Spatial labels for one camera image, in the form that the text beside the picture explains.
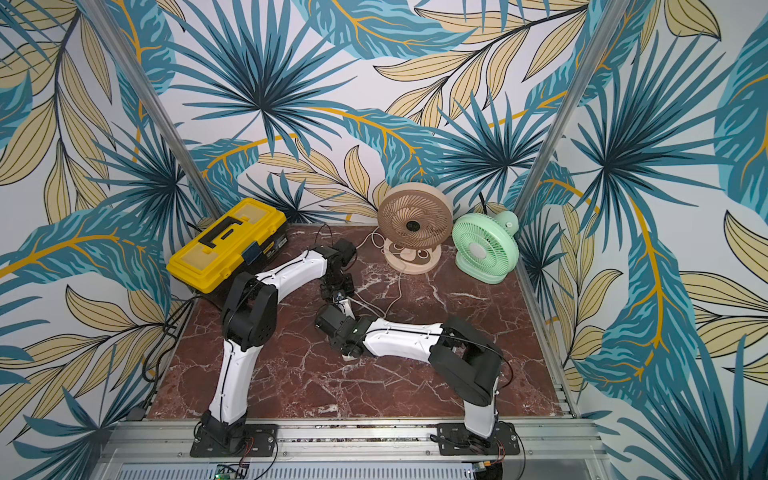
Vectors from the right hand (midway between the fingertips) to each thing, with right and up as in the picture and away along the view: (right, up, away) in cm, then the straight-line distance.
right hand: (340, 326), depth 88 cm
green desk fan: (+43, +22, -1) cm, 48 cm away
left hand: (0, +7, +9) cm, 12 cm away
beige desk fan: (+22, +31, +1) cm, 38 cm away
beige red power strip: (+3, +7, -8) cm, 11 cm away
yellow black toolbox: (-30, +26, +5) cm, 40 cm away
